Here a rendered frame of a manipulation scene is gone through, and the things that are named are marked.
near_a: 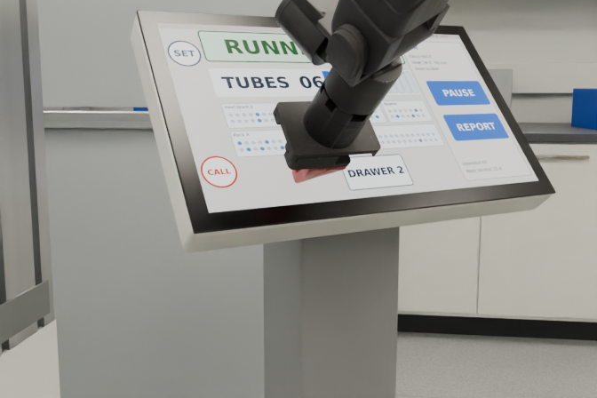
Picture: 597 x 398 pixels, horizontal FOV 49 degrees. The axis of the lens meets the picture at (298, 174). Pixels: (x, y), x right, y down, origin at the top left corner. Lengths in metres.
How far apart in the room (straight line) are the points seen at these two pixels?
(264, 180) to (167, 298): 0.99
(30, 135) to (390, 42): 0.26
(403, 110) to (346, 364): 0.36
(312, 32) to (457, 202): 0.33
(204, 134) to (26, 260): 0.33
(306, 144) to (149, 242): 1.06
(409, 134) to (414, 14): 0.39
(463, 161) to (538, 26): 2.73
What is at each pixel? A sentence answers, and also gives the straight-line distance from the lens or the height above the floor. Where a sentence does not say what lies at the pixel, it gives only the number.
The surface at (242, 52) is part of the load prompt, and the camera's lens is 0.85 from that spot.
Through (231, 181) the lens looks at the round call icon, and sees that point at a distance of 0.72.
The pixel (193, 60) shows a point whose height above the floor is 1.14.
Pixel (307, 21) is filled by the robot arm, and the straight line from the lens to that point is 0.62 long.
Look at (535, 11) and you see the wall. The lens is 3.60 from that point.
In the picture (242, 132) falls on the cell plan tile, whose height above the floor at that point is 1.05.
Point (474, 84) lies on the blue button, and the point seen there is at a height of 1.11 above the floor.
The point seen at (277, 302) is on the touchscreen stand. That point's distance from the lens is 0.94.
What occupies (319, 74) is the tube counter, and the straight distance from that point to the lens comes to 0.87.
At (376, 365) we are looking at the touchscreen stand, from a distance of 0.98.
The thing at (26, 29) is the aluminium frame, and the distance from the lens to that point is 0.47.
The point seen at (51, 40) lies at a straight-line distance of 1.71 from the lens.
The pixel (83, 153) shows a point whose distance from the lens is 1.69.
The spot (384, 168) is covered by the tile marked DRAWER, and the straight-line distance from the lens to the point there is 0.82.
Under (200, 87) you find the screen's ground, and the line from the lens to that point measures 0.79.
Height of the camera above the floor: 1.11
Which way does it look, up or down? 8 degrees down
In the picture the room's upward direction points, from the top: straight up
